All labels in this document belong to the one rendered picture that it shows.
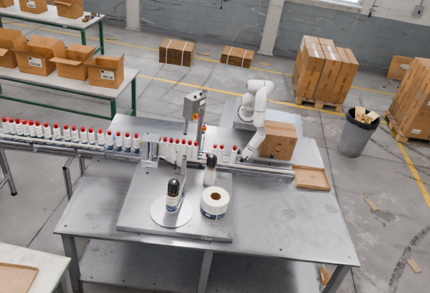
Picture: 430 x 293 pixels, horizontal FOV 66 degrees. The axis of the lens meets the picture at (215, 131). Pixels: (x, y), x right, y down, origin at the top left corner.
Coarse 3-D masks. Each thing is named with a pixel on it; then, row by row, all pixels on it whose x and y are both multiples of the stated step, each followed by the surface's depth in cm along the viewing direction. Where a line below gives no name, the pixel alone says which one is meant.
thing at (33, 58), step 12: (24, 36) 398; (36, 36) 407; (24, 48) 400; (36, 48) 407; (48, 48) 406; (24, 60) 388; (36, 60) 387; (48, 60) 391; (24, 72) 397; (36, 72) 396; (48, 72) 398
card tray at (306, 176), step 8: (296, 168) 307; (304, 168) 308; (312, 168) 308; (320, 168) 308; (296, 176) 298; (304, 176) 299; (312, 176) 301; (320, 176) 302; (296, 184) 289; (304, 184) 285; (312, 184) 292; (320, 184) 293; (328, 184) 292
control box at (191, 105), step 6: (186, 96) 261; (192, 96) 262; (198, 96) 263; (204, 96) 266; (186, 102) 261; (192, 102) 257; (198, 102) 262; (186, 108) 264; (192, 108) 260; (186, 114) 266; (192, 114) 263; (198, 114) 270; (192, 120) 266
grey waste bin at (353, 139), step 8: (344, 128) 467; (352, 128) 452; (360, 128) 444; (344, 136) 468; (352, 136) 458; (360, 136) 451; (368, 136) 452; (344, 144) 471; (352, 144) 463; (360, 144) 459; (344, 152) 475; (352, 152) 470; (360, 152) 474
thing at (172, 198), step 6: (174, 180) 224; (168, 186) 223; (174, 186) 222; (168, 192) 227; (174, 192) 225; (168, 198) 228; (174, 198) 228; (168, 204) 231; (174, 204) 231; (168, 210) 235; (174, 210) 235
